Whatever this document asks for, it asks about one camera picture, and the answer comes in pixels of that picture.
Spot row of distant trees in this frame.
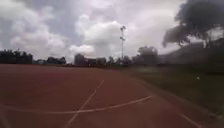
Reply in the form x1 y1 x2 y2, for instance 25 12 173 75
0 48 134 67

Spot grass strip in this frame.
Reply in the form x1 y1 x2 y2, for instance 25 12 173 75
118 64 224 116

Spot large dark tree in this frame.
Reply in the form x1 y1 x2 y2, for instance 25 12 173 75
162 0 224 48

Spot tall floodlight mast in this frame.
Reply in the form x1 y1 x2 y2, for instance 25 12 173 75
119 25 127 61

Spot red running track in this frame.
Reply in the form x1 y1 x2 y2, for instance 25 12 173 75
0 63 224 128

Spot white painted lane lines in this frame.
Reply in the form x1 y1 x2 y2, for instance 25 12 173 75
0 79 204 128

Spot round dark tree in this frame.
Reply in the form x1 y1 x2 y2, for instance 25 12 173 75
132 45 160 66

